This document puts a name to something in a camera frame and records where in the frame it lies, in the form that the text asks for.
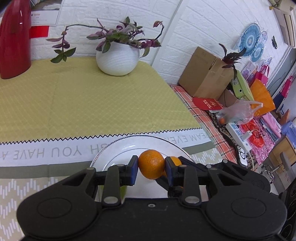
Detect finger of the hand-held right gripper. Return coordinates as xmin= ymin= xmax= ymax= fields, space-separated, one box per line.
xmin=154 ymin=174 xmax=185 ymax=198
xmin=179 ymin=156 xmax=208 ymax=170

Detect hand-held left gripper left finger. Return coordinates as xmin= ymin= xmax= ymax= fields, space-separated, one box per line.
xmin=59 ymin=155 xmax=139 ymax=208

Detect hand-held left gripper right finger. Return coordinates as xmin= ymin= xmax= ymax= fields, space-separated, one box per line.
xmin=165 ymin=158 xmax=246 ymax=207

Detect small orange tangerine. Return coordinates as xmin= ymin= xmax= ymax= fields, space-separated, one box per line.
xmin=138 ymin=150 xmax=165 ymax=180
xmin=169 ymin=156 xmax=182 ymax=167

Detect green mango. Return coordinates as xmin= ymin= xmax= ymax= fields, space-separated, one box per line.
xmin=98 ymin=184 xmax=127 ymax=202

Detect white plate with thin rim line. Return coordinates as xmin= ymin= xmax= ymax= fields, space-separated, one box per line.
xmin=89 ymin=136 xmax=195 ymax=202

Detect chrome stool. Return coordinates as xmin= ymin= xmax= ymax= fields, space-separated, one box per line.
xmin=261 ymin=152 xmax=293 ymax=183

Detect plaid cloth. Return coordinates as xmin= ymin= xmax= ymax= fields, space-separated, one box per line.
xmin=171 ymin=84 xmax=238 ymax=164

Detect white power strip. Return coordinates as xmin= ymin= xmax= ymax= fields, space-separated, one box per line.
xmin=225 ymin=123 xmax=251 ymax=151

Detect red packet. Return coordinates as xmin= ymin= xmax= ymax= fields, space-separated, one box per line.
xmin=192 ymin=97 xmax=225 ymax=110

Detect clear plastic bag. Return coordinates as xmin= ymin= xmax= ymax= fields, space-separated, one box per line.
xmin=217 ymin=100 xmax=264 ymax=124

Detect small open cardboard box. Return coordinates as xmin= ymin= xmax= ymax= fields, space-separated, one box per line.
xmin=218 ymin=89 xmax=241 ymax=107

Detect orange paper bag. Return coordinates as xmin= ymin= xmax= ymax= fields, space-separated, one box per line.
xmin=250 ymin=79 xmax=275 ymax=116

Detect zigzag patterned tablecloth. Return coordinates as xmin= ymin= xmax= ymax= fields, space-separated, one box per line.
xmin=0 ymin=57 xmax=214 ymax=241

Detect large cardboard box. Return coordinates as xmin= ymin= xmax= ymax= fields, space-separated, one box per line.
xmin=178 ymin=46 xmax=234 ymax=100

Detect green box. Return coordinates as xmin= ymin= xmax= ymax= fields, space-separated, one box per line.
xmin=232 ymin=70 xmax=253 ymax=100

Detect pink gift bag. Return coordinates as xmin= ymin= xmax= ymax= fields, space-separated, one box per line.
xmin=254 ymin=65 xmax=270 ymax=85

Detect dark purple leafy plant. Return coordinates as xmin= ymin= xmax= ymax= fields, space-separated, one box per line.
xmin=218 ymin=44 xmax=247 ymax=70

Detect purple plant in white pot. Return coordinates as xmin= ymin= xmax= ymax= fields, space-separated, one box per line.
xmin=46 ymin=17 xmax=164 ymax=76

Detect white air conditioner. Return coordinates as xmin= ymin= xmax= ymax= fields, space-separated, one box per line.
xmin=274 ymin=0 xmax=296 ymax=48

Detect red thermos jug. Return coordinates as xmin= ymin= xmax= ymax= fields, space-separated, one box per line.
xmin=0 ymin=0 xmax=31 ymax=80

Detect medium blue patterned wall fan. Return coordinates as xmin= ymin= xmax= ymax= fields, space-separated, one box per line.
xmin=250 ymin=42 xmax=265 ymax=63

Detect large blue patterned wall fan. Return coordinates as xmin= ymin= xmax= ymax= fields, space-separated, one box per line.
xmin=233 ymin=22 xmax=262 ymax=58

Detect bedding wall poster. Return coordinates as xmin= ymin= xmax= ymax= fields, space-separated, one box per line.
xmin=30 ymin=0 xmax=64 ymax=37

